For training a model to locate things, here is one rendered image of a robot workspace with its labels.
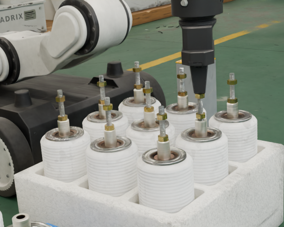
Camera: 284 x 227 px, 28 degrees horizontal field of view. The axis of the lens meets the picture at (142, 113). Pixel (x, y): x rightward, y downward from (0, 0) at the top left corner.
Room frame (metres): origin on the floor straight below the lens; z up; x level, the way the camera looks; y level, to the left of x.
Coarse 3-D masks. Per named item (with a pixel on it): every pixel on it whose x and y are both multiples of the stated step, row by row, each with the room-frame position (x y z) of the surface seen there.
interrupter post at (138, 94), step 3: (135, 90) 1.21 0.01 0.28; (138, 90) 1.21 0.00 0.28; (141, 90) 1.21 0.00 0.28; (135, 93) 1.21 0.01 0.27; (138, 93) 1.20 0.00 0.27; (141, 93) 1.21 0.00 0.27; (135, 96) 1.21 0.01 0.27; (138, 96) 1.20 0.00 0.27; (141, 96) 1.21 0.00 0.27; (135, 99) 1.21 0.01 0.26; (138, 99) 1.20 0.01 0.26; (141, 99) 1.20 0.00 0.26; (135, 102) 1.21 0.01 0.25; (138, 102) 1.20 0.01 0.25; (141, 102) 1.20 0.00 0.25
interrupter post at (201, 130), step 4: (196, 120) 0.97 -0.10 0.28; (204, 120) 0.97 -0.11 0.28; (196, 124) 0.97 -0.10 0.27; (200, 124) 0.96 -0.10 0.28; (204, 124) 0.97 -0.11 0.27; (196, 128) 0.97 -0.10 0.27; (200, 128) 0.96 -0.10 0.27; (204, 128) 0.97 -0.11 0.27; (196, 132) 0.97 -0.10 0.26; (200, 132) 0.96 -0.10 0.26; (204, 132) 0.97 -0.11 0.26; (200, 136) 0.96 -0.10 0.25; (204, 136) 0.96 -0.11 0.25
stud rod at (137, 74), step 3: (135, 63) 1.21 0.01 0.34; (138, 63) 1.21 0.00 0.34; (135, 66) 1.21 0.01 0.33; (138, 66) 1.21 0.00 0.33; (135, 72) 1.21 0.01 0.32; (138, 72) 1.21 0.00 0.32; (135, 75) 1.21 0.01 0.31; (138, 75) 1.21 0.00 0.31; (138, 78) 1.21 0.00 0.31; (138, 81) 1.21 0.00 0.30; (138, 84) 1.21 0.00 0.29
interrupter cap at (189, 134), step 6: (186, 132) 0.99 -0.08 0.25; (192, 132) 0.99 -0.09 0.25; (210, 132) 0.98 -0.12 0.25; (216, 132) 0.97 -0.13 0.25; (186, 138) 0.95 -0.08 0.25; (192, 138) 0.95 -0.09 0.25; (198, 138) 0.95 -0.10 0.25; (204, 138) 0.95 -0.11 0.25; (210, 138) 0.95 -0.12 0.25; (216, 138) 0.95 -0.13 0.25
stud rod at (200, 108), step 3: (201, 93) 0.97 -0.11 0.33; (198, 99) 0.97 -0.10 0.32; (201, 99) 0.97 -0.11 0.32; (198, 102) 0.97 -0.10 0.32; (201, 102) 0.97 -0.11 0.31; (198, 105) 0.97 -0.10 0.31; (201, 105) 0.97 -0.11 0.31; (198, 108) 0.97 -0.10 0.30; (201, 108) 0.97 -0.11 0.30; (198, 111) 0.97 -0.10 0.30; (201, 111) 0.97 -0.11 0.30; (198, 120) 0.97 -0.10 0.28; (201, 120) 0.97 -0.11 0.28
